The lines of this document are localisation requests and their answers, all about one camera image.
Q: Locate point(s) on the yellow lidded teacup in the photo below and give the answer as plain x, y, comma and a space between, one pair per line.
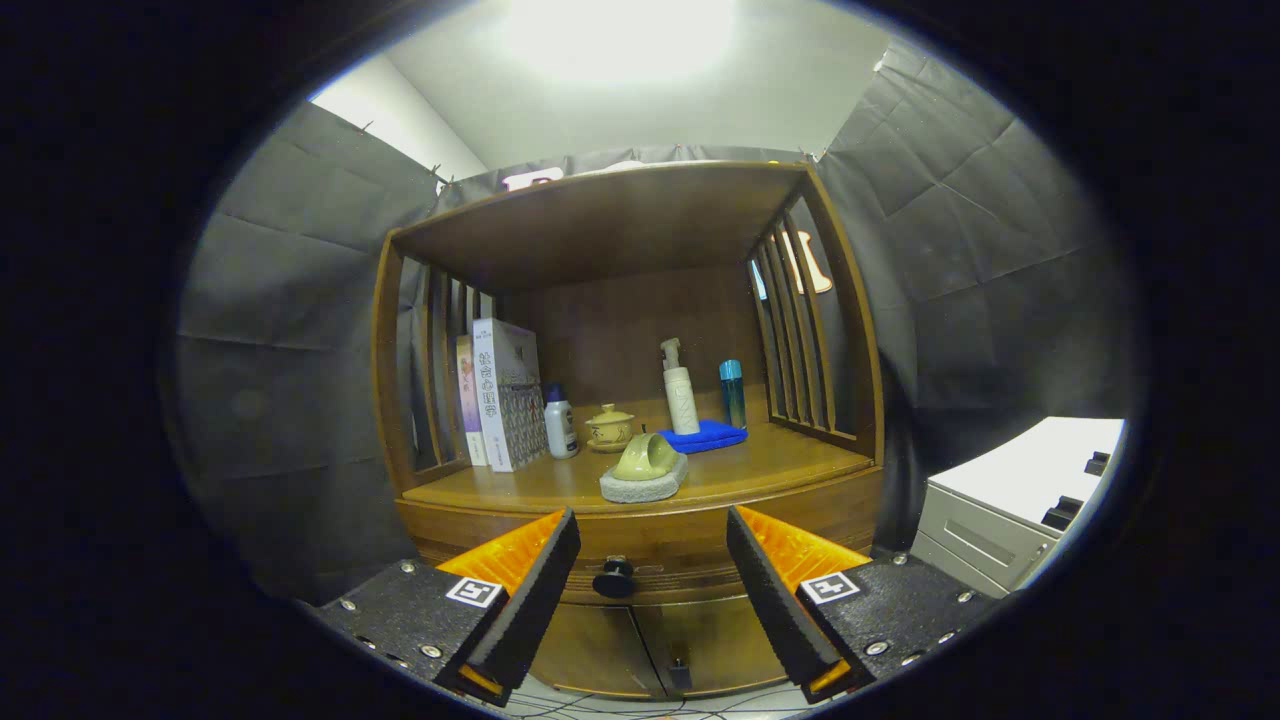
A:
610, 428

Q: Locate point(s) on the clear blue bottle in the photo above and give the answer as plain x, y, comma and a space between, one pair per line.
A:
733, 395

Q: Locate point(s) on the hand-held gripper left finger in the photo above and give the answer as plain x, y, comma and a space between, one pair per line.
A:
535, 600

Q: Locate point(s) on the blue folded cloth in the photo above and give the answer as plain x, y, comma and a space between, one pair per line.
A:
715, 437

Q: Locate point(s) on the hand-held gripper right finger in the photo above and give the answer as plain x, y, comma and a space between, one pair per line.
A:
780, 600

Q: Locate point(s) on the brown wooden cabinet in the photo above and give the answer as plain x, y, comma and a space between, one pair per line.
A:
600, 220

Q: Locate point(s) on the white bottle with blue cap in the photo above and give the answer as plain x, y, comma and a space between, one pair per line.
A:
560, 430

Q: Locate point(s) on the brown wooden drawer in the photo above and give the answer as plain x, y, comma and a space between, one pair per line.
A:
670, 540

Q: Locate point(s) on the thin purple book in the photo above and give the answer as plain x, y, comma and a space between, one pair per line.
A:
468, 400

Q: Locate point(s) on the thick white book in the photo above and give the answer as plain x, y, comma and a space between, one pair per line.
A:
505, 390

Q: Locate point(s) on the white plastic drawer unit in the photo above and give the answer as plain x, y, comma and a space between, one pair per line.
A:
1020, 470

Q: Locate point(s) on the white pump bottle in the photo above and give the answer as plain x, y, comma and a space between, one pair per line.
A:
682, 400

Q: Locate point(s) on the black plastic block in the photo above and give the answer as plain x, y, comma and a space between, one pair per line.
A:
1097, 463
1062, 512

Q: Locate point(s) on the black drawer knob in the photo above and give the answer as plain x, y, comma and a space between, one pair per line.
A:
613, 580

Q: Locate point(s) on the brown wooden countertop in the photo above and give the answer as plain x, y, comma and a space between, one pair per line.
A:
780, 465

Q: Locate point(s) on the wooden cabinet door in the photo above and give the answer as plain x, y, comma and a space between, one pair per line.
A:
590, 645
720, 640

